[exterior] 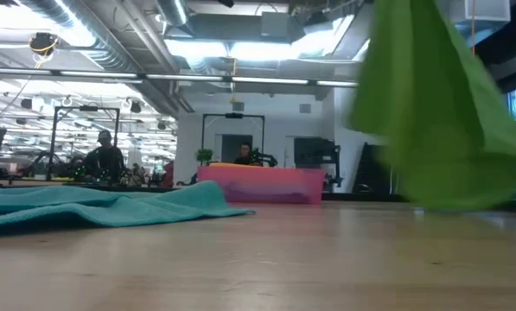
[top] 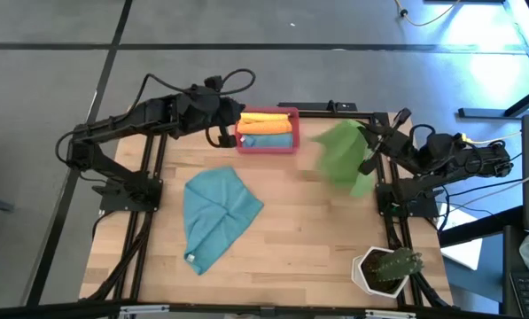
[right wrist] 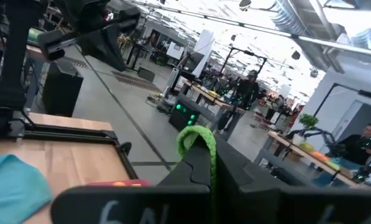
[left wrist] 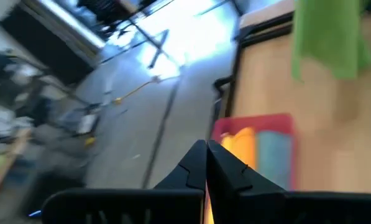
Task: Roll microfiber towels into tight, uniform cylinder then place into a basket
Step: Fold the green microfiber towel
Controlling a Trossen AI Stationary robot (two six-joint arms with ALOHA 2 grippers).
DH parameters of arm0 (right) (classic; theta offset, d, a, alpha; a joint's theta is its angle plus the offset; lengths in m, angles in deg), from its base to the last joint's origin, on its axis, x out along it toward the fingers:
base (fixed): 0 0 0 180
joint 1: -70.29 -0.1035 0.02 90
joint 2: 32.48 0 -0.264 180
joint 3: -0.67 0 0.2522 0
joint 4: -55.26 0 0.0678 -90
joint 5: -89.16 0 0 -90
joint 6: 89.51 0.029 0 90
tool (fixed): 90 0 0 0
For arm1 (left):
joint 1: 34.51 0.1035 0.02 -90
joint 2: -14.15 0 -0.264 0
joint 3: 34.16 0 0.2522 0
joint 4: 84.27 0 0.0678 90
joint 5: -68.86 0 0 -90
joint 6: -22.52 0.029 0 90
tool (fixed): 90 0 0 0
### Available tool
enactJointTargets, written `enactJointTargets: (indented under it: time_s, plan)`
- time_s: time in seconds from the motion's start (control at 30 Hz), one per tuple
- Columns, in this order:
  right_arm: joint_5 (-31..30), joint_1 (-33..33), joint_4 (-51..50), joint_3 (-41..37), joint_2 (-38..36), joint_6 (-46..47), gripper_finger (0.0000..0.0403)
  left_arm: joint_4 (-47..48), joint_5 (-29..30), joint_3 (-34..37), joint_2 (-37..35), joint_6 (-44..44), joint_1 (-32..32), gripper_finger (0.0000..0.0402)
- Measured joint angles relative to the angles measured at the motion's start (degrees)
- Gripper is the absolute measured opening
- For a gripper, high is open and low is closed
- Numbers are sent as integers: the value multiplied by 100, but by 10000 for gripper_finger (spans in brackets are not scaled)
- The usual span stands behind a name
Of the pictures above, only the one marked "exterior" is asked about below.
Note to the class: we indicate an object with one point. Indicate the red plastic basket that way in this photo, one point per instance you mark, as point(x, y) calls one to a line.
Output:
point(262, 185)

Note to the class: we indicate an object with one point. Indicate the blue microfiber towel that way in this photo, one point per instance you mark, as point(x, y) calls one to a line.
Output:
point(89, 205)

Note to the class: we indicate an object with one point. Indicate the green microfiber towel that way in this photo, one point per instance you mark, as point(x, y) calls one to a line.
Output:
point(435, 108)

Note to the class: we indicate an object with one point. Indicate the black background robot arm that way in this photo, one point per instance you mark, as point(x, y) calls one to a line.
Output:
point(266, 159)

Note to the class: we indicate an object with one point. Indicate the green potted plant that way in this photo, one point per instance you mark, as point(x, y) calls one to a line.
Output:
point(203, 155)

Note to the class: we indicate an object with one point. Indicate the black leaning panel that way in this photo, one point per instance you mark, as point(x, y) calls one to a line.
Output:
point(370, 173)

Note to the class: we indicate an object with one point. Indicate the black background robot arms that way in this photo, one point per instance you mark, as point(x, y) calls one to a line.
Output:
point(59, 166)

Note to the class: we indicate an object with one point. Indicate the black robot rig frame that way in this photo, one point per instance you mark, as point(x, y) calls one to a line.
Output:
point(84, 108)
point(233, 115)

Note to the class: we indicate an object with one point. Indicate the black aluminium table frame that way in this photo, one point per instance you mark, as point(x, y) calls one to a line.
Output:
point(361, 197)

